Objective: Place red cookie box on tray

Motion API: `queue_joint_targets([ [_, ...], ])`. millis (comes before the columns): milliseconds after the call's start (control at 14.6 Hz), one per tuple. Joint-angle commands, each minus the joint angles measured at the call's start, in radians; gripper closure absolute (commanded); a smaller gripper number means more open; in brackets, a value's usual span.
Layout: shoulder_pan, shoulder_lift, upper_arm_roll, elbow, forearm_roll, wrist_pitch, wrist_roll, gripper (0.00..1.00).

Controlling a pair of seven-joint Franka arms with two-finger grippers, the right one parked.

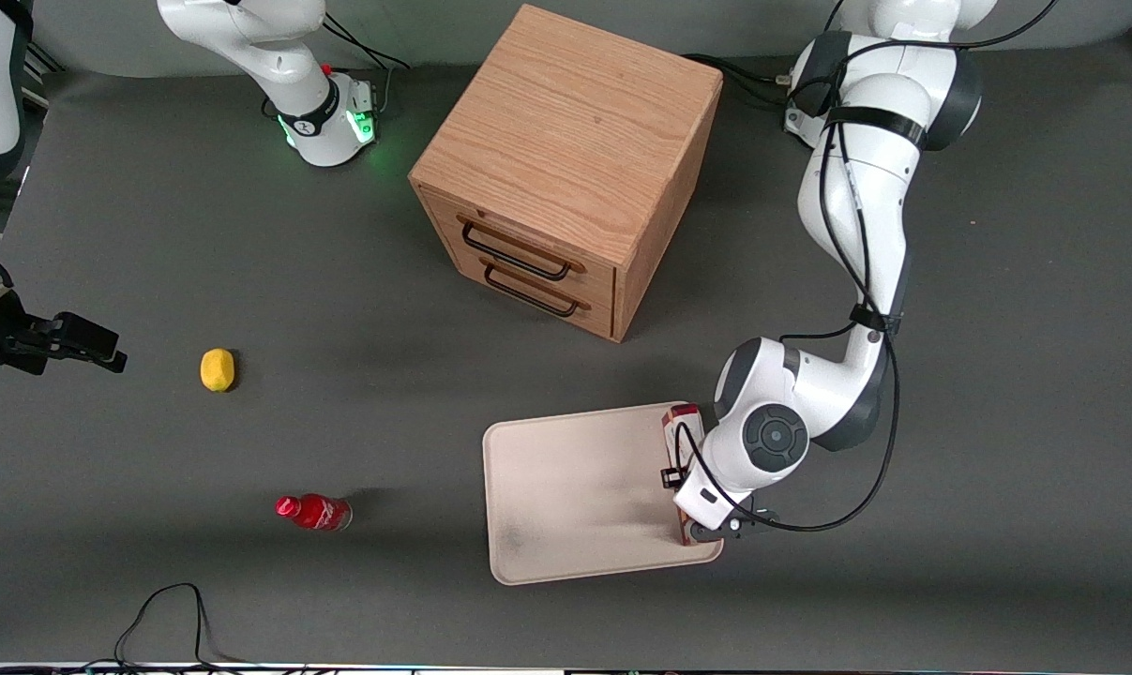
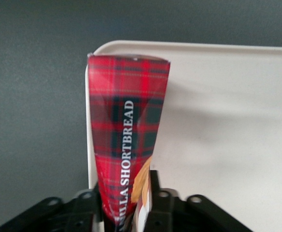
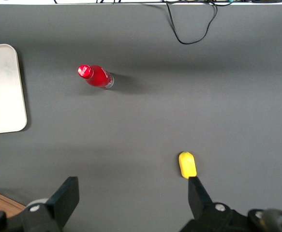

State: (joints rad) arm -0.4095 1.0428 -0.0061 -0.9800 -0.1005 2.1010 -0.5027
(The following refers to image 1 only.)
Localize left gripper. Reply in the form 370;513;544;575
660;466;779;546

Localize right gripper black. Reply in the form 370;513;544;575
0;270;128;376

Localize red cookie box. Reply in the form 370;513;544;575
661;403;708;548

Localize beige plastic tray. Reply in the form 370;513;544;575
483;403;725;587

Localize yellow lemon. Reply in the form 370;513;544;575
200;348;237;394

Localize red cola bottle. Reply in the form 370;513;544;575
276;494;354;533

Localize wooden drawer cabinet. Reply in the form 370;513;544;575
409;4;725;344

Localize black metal drawer handle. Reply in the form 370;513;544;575
459;217;575;283
482;260;581;319

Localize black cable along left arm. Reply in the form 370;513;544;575
673;28;905;534

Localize black looped cable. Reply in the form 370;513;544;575
113;582;248;672

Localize black cable at right arm base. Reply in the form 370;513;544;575
322;13;413;72

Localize black cable at arm base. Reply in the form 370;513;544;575
322;13;413;72
686;53;797;106

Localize black cable at left arm base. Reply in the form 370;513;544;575
686;53;797;106

